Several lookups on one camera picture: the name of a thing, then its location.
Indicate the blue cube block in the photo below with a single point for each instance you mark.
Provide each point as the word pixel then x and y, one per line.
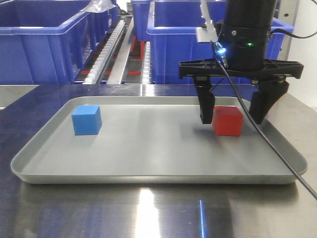
pixel 87 120

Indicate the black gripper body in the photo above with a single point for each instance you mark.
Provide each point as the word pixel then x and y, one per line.
pixel 240 52

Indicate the blue plastic bin right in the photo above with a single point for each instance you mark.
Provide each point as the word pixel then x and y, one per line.
pixel 172 27

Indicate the white roller conveyor rail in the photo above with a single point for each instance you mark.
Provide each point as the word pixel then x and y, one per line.
pixel 97 72

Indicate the right roller conveyor rail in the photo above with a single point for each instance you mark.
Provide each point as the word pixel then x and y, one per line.
pixel 146 66

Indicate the blue plastic bin left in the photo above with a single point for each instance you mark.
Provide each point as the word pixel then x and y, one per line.
pixel 48 41

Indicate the red cube block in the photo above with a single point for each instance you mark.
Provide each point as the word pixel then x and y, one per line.
pixel 227 121

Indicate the clear plastic bag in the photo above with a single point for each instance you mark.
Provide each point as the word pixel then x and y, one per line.
pixel 99 6

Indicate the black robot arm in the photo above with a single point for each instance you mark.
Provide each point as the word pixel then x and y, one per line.
pixel 249 13

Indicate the blue plastic bin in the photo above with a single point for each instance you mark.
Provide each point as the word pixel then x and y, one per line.
pixel 48 41
pixel 141 10
pixel 172 27

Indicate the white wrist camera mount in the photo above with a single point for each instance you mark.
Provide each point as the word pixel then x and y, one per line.
pixel 207 34

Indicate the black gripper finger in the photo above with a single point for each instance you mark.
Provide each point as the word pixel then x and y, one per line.
pixel 267 95
pixel 206 98

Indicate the blue plastic bin rear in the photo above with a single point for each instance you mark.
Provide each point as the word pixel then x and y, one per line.
pixel 141 10

